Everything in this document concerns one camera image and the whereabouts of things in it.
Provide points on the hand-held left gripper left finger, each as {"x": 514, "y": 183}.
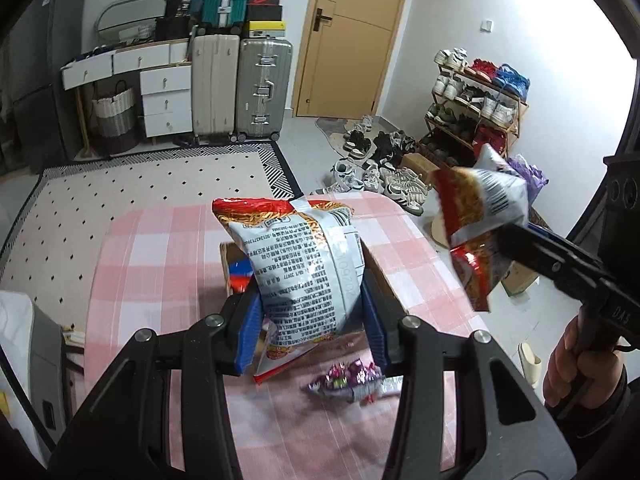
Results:
{"x": 250, "y": 335}

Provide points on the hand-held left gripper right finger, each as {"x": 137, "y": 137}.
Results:
{"x": 376, "y": 327}

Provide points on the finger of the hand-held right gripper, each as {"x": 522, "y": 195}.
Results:
{"x": 585, "y": 256}
{"x": 530, "y": 252}

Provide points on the large noodle snack bag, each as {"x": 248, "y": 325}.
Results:
{"x": 310, "y": 270}

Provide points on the person's right forearm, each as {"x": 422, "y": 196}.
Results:
{"x": 612, "y": 427}

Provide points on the person's right hand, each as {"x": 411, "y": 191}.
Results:
{"x": 562, "y": 365}

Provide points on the open tan cardboard box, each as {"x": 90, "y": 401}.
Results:
{"x": 520, "y": 276}

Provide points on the purple snack packet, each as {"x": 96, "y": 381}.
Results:
{"x": 350, "y": 377}

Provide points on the red blue snack packet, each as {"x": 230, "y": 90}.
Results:
{"x": 239, "y": 274}

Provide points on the purple plastic bag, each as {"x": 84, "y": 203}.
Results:
{"x": 530, "y": 176}

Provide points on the beige round board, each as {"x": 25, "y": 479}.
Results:
{"x": 437, "y": 228}

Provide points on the beige slipper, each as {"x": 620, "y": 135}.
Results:
{"x": 530, "y": 361}

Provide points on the pink checkered tablecloth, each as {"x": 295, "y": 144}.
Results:
{"x": 150, "y": 260}

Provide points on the small brown cardboard box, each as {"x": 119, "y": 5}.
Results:
{"x": 425, "y": 163}

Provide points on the wooden shoe rack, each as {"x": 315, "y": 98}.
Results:
{"x": 521, "y": 110}

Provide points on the cluster of sneakers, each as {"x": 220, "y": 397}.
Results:
{"x": 395, "y": 185}

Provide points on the cream dotted rug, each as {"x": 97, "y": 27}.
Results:
{"x": 150, "y": 185}

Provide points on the grey beige doormat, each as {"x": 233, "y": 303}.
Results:
{"x": 327, "y": 130}

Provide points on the rows of assorted shoes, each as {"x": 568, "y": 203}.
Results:
{"x": 455, "y": 60}

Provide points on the white drawer dresser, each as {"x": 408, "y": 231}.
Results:
{"x": 165, "y": 105}

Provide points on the silver suitcase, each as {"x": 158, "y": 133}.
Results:
{"x": 262, "y": 90}

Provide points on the beige suitcase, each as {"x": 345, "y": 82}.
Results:
{"x": 215, "y": 90}

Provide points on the grey white laundry basket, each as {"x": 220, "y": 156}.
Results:
{"x": 115, "y": 120}

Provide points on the tan wooden door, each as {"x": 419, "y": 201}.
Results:
{"x": 350, "y": 60}

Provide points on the yellow black box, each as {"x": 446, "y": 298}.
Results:
{"x": 267, "y": 28}

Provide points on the black storage box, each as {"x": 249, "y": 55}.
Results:
{"x": 172, "y": 28}

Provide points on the plain black shoe box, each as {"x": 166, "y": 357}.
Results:
{"x": 265, "y": 13}

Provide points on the red black shoe box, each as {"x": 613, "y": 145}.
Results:
{"x": 265, "y": 0}

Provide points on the grey arched mirror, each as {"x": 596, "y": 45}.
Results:
{"x": 130, "y": 15}

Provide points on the dark grey refrigerator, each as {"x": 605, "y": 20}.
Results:
{"x": 45, "y": 60}

